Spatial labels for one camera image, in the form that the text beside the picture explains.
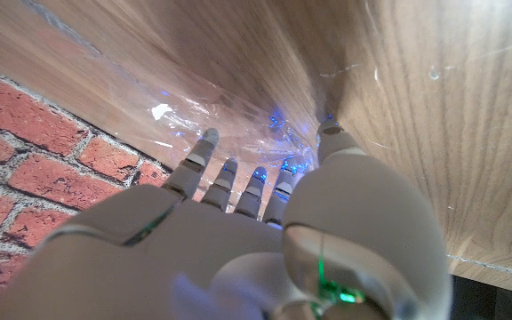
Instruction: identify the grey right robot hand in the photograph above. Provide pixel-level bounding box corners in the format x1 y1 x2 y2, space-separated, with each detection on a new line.
0 116 455 320

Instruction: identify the clear cellophane sheet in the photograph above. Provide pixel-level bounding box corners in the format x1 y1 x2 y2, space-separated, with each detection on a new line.
100 0 512 201

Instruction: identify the red brick print backdrop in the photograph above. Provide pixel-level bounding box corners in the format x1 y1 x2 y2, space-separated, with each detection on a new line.
0 57 172 320

